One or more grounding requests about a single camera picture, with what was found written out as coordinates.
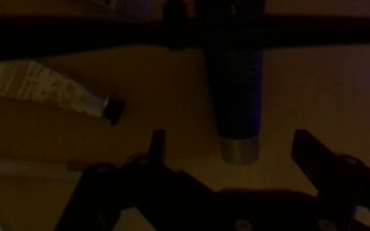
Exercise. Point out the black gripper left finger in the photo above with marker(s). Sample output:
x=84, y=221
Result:
x=157, y=149

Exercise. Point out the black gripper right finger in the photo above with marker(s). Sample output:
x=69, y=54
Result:
x=317, y=162

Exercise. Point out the dark tube with silver cap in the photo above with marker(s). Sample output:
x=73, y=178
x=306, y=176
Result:
x=236, y=83

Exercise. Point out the light tube with black cap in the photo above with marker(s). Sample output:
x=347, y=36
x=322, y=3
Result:
x=33, y=81

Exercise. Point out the thin pen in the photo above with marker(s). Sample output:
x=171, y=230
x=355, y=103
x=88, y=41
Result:
x=38, y=169

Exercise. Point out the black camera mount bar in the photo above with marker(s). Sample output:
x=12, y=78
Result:
x=35, y=36

